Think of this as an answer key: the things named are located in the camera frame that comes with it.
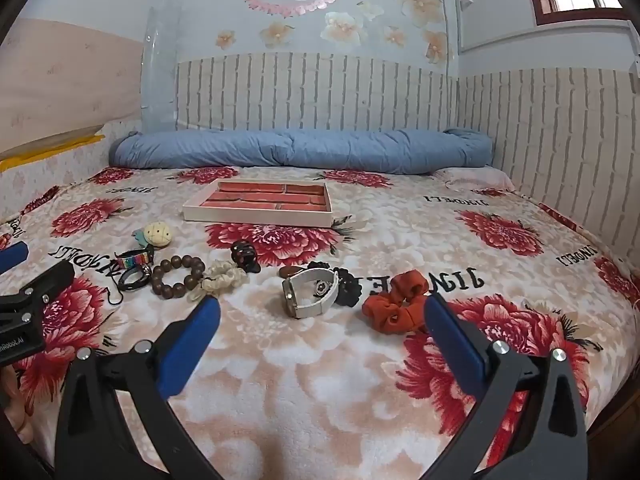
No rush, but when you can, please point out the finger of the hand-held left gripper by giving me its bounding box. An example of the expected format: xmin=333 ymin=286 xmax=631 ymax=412
xmin=0 ymin=241 xmax=29 ymax=275
xmin=0 ymin=261 xmax=76 ymax=313

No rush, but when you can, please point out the group of flower wall stickers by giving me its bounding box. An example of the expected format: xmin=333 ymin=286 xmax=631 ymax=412
xmin=215 ymin=0 xmax=453 ymax=66

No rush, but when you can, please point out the red lined white jewelry tray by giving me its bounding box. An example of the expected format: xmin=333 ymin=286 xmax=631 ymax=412
xmin=182 ymin=178 xmax=335 ymax=228

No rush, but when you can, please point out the pale pink wooden headboard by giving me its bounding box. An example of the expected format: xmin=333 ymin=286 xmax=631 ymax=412
xmin=0 ymin=17 xmax=146 ymax=161

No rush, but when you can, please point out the pink hair accessory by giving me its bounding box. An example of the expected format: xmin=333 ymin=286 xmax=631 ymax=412
xmin=362 ymin=270 xmax=433 ymax=333

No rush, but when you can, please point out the rainbow flower black hair clip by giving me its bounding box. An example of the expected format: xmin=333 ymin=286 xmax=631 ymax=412
xmin=106 ymin=246 xmax=156 ymax=307

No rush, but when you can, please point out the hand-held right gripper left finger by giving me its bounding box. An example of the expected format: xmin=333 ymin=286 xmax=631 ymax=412
xmin=54 ymin=294 xmax=223 ymax=480

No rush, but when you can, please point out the brown wooden bead bracelet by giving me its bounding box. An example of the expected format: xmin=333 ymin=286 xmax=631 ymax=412
xmin=151 ymin=255 xmax=206 ymax=301

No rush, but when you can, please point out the rolled blue quilt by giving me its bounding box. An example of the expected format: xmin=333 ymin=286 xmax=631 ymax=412
xmin=109 ymin=128 xmax=495 ymax=176

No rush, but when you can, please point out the cream scrunchie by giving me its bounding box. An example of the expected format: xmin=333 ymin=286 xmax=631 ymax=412
xmin=189 ymin=261 xmax=248 ymax=303

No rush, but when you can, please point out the red floral plush blanket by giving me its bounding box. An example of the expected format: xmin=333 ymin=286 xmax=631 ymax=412
xmin=0 ymin=165 xmax=640 ymax=480

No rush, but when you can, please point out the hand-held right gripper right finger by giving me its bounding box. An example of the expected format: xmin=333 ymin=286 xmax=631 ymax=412
xmin=422 ymin=292 xmax=590 ymax=480

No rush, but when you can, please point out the pink pillow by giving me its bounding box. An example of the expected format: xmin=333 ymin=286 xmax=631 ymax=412
xmin=432 ymin=166 xmax=516 ymax=193

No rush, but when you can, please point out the person's left hand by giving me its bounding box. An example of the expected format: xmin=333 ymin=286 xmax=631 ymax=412
xmin=0 ymin=365 xmax=34 ymax=433

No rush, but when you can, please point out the cream plush hair clip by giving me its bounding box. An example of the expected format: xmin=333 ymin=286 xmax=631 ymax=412
xmin=132 ymin=222 xmax=173 ymax=251

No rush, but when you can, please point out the clear plastic sheet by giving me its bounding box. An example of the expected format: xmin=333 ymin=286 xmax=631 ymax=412
xmin=140 ymin=5 xmax=181 ymax=133

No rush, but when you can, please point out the white strap wrist watch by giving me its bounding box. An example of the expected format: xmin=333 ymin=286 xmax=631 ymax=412
xmin=281 ymin=266 xmax=338 ymax=320

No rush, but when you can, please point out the black flower hair tie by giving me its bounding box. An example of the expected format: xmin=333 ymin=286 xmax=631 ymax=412
xmin=306 ymin=260 xmax=363 ymax=308

